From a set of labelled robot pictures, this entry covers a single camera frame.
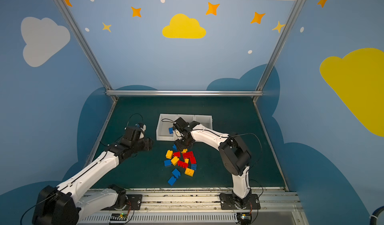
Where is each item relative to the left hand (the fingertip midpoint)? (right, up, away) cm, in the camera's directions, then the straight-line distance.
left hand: (148, 140), depth 85 cm
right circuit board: (+52, -37, -12) cm, 65 cm away
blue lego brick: (+10, +4, +17) cm, 20 cm away
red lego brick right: (+26, -13, +2) cm, 29 cm away
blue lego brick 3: (+16, -18, -3) cm, 24 cm away
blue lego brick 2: (+11, -14, +2) cm, 18 cm away
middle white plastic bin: (+23, +12, +16) cm, 31 cm away
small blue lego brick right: (+26, -16, 0) cm, 31 cm away
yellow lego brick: (+21, -5, -3) cm, 22 cm away
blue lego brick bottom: (+14, -21, -5) cm, 26 cm away
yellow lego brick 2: (+11, -9, +4) cm, 15 cm away
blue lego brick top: (+14, -6, +8) cm, 17 cm away
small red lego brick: (+16, -10, +6) cm, 19 cm away
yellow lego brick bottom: (+24, -18, -1) cm, 30 cm away
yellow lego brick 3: (+15, -12, +1) cm, 19 cm away
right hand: (+19, -4, +4) cm, 20 cm away
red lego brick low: (+19, -14, +1) cm, 24 cm away
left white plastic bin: (+11, +11, -7) cm, 17 cm away
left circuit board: (-11, -36, -12) cm, 40 cm away
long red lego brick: (+23, -10, +5) cm, 25 cm away
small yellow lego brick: (+22, -13, +3) cm, 26 cm away
